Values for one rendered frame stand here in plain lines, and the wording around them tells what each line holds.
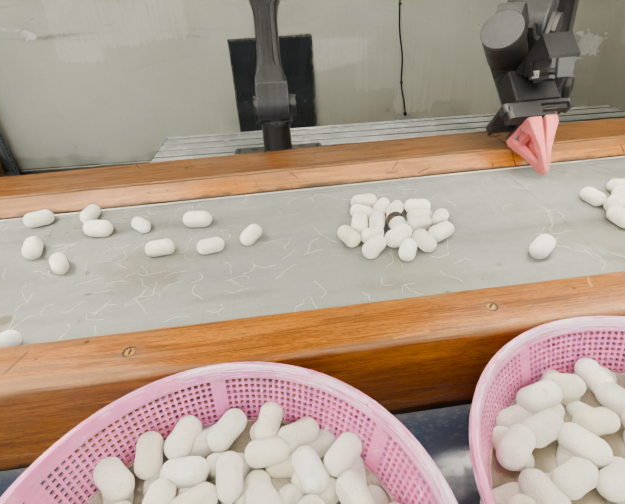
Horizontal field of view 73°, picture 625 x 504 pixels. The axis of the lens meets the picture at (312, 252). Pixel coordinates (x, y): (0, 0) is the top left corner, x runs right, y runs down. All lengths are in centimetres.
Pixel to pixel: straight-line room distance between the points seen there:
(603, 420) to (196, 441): 28
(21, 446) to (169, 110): 237
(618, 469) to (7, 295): 56
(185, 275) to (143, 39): 222
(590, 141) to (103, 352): 75
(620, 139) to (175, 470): 78
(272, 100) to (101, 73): 191
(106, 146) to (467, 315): 264
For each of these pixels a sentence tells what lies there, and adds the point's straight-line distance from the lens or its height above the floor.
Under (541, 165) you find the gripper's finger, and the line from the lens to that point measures 70.
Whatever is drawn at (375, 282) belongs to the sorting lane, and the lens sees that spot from 45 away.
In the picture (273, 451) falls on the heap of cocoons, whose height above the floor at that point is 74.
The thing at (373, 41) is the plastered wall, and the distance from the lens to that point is 259.
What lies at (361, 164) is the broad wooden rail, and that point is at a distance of 67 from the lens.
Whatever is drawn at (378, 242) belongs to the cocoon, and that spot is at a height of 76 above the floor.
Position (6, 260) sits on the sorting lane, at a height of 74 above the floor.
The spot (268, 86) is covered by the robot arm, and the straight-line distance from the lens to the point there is 92.
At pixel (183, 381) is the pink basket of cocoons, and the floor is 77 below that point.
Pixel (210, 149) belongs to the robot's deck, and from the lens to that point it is 109.
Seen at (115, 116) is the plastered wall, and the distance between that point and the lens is 279.
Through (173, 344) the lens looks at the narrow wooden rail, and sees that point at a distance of 37.
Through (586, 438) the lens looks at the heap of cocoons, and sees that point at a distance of 35.
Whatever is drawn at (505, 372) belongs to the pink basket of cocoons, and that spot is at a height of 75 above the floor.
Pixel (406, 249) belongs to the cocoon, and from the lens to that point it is 47.
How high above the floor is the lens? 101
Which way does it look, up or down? 33 degrees down
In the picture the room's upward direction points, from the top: 4 degrees counter-clockwise
